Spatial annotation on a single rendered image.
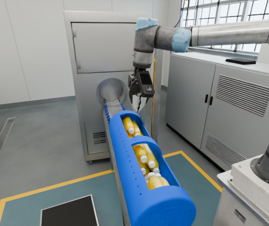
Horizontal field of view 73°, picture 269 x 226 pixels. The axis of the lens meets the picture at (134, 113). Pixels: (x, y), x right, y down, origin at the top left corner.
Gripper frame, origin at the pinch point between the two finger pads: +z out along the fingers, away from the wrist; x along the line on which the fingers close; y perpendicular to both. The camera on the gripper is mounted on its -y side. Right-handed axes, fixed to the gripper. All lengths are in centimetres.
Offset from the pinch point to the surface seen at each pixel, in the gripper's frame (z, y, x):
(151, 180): 31.7, -10.7, -7.2
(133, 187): 32.0, -12.7, 2.0
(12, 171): 175, 155, 121
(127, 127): 37, 44, -9
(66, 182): 165, 114, 46
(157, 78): 10, 77, -41
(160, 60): -5, 79, -41
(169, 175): 41.7, -0.4, -23.7
